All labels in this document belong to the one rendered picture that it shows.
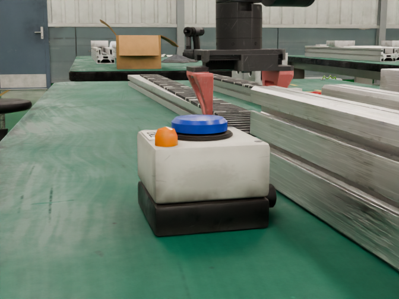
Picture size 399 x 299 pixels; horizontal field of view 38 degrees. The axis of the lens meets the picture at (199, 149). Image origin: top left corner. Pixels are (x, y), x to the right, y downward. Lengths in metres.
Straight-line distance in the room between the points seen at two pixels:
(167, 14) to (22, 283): 11.29
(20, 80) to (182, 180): 11.18
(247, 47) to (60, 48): 10.80
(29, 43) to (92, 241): 11.13
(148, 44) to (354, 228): 2.31
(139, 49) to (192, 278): 2.34
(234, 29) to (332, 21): 11.75
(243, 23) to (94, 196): 0.31
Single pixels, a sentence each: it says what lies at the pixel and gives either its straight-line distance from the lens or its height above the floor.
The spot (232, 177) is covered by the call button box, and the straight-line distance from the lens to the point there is 0.39.
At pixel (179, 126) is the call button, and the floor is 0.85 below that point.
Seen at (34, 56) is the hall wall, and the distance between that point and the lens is 11.49.
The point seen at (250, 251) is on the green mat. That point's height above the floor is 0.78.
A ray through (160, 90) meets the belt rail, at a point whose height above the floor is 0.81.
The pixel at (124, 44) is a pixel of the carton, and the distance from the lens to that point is 2.64.
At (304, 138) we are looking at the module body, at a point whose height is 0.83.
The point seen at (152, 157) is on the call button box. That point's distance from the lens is 0.38.
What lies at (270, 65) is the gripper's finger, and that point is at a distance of 0.71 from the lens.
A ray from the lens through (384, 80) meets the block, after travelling 0.70.
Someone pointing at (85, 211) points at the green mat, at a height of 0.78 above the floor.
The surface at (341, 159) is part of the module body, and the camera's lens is 0.39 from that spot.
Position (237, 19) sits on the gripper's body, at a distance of 0.70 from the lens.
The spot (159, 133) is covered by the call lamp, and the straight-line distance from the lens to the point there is 0.37.
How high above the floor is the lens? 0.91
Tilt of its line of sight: 11 degrees down
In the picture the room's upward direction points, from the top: straight up
